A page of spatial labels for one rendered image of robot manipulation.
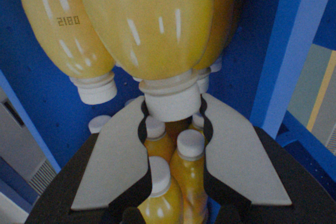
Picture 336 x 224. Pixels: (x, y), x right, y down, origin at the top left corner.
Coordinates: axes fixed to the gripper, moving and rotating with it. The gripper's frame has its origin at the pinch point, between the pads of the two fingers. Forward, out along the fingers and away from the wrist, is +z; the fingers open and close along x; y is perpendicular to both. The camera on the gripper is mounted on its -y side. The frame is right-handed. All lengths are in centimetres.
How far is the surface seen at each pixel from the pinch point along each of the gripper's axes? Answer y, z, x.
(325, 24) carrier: 1, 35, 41
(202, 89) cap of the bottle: 2.1, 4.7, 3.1
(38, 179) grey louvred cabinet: 131, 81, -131
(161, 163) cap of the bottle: 10.5, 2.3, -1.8
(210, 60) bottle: -1.3, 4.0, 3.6
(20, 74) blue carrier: -0.4, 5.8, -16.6
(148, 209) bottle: 14.3, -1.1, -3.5
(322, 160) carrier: 63, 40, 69
